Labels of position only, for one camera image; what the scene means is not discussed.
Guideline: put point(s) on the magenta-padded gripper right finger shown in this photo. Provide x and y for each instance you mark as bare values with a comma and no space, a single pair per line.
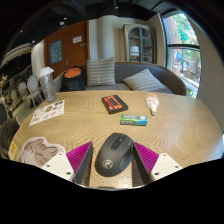
164,165

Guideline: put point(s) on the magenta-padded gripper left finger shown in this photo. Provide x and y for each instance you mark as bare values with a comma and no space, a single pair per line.
59,164

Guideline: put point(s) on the black computer mouse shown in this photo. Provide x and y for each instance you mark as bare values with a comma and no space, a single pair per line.
113,156

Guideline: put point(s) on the cat-shaped mouse pad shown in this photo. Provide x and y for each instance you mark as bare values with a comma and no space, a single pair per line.
36,151

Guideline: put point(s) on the yellow and white code card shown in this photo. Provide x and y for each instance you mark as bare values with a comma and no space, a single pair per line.
12,150

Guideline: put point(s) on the white sticker sheet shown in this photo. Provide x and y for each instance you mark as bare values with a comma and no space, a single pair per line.
46,112

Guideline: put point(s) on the green and blue small pack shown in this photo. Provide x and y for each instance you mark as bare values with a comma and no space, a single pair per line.
133,120

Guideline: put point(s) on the dark grey armchair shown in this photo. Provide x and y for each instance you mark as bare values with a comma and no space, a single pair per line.
8,131

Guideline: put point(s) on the small white squeeze bottle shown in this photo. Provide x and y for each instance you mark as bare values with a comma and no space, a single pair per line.
152,101

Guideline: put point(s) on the black and red box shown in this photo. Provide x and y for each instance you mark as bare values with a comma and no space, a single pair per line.
114,104

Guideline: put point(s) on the group of white chairs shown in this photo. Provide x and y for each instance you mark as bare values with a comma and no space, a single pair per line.
31,86

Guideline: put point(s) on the black and orange backpack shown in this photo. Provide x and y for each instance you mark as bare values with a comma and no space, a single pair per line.
72,80

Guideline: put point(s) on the flat-lying striped cushion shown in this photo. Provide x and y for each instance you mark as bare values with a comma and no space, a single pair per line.
143,81

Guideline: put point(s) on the grey curved sofa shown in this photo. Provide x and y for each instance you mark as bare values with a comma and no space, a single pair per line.
166,75

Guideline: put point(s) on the square striped cushion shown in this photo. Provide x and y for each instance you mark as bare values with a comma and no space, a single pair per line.
101,71

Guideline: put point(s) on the brown wooden door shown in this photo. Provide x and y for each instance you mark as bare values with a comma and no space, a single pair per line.
75,55

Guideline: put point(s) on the blue poster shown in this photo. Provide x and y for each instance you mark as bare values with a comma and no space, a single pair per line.
56,51

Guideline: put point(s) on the large black-framed window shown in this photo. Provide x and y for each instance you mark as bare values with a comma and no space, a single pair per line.
183,45

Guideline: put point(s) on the arched glass-door cabinet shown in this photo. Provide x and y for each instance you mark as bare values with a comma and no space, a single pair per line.
140,43

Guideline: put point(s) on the small white sign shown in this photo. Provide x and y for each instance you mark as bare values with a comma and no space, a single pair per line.
77,39

